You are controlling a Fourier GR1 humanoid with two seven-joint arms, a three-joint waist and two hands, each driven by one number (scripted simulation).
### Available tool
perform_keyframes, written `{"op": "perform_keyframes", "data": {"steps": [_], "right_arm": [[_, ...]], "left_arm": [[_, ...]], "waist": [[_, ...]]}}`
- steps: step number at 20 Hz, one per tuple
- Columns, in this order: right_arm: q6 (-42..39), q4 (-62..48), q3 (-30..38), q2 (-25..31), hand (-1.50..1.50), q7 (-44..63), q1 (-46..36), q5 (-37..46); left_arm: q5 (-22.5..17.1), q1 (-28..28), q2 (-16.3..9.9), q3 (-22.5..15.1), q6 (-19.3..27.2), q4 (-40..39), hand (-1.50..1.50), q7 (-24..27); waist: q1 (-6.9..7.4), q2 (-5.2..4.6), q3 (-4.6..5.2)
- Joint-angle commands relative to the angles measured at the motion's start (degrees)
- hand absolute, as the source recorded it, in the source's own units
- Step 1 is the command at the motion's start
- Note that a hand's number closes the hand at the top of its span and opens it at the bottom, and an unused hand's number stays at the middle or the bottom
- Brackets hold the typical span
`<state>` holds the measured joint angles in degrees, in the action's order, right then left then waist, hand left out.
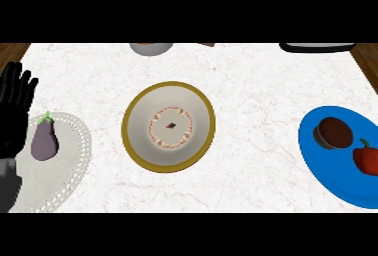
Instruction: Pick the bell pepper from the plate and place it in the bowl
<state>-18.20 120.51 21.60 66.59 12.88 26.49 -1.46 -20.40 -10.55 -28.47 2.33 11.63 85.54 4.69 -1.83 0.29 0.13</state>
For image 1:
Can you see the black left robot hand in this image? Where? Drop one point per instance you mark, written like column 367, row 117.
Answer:
column 13, row 110

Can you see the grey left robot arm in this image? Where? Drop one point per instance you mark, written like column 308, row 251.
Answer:
column 8, row 185

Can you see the white bowl with gold rim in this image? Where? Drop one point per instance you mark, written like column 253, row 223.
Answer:
column 169, row 126

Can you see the grey round bowl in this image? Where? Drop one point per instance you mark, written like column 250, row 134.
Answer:
column 151, row 49

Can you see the blue plate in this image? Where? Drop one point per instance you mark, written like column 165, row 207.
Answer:
column 335, row 173

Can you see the red bell pepper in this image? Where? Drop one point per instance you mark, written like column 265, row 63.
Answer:
column 367, row 160

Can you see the purple eggplant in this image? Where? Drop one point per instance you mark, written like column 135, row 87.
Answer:
column 45, row 141

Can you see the white lace placemat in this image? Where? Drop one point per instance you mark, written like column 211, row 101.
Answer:
column 60, row 173

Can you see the small brown object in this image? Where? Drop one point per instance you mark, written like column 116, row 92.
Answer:
column 208, row 44

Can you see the black and grey appliance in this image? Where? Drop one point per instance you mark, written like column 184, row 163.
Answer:
column 318, row 47

